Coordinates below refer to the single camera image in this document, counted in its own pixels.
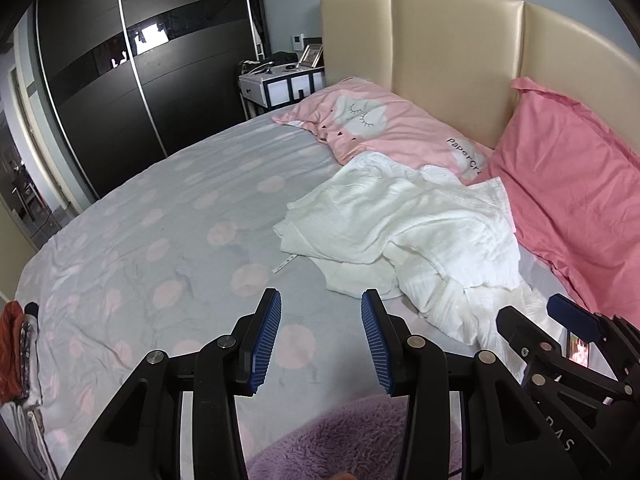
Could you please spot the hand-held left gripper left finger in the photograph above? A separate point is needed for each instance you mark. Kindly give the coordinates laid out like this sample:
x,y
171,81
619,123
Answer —
x,y
262,345

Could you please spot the dark floral garment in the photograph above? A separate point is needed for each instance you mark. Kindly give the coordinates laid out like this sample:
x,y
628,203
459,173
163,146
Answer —
x,y
27,345

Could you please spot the white wall thermostat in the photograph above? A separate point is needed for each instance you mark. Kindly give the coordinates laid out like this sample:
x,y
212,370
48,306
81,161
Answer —
x,y
298,41

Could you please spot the pink printed pillow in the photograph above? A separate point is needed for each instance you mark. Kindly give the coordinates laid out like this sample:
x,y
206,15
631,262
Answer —
x,y
400,130

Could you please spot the silver photo frame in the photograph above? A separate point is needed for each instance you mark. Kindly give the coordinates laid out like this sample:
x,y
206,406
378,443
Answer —
x,y
311,56

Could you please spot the white framed door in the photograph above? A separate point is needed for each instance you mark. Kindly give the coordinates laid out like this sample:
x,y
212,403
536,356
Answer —
x,y
50,170

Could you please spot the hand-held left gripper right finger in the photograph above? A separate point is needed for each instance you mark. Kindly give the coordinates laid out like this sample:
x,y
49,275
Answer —
x,y
375,345

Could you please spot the pale grey fleece garment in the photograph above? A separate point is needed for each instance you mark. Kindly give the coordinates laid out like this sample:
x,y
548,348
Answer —
x,y
15,412

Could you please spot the white fabric label strip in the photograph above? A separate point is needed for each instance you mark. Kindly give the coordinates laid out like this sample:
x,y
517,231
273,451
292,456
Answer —
x,y
285,265

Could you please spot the rust fleece garment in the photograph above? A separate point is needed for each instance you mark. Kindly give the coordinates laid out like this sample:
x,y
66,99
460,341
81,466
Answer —
x,y
10,350

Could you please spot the black sliding wardrobe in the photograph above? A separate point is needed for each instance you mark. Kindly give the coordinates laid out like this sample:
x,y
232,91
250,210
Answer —
x,y
100,110

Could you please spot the beige padded headboard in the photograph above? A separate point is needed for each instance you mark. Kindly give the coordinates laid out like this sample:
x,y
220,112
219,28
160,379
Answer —
x,y
450,60

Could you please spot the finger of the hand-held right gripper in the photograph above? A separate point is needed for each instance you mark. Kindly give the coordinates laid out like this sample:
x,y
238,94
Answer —
x,y
572,316
520,330

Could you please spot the plain pink pillow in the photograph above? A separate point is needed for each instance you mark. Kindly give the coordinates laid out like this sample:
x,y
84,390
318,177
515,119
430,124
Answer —
x,y
565,185

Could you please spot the white muslin top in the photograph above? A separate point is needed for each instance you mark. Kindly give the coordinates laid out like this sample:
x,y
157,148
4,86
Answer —
x,y
400,210

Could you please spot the white crumpled garment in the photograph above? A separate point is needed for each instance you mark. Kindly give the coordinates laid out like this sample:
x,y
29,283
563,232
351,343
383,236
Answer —
x,y
492,200

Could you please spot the white black nightstand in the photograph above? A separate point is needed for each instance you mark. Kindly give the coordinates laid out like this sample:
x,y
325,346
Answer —
x,y
260,85

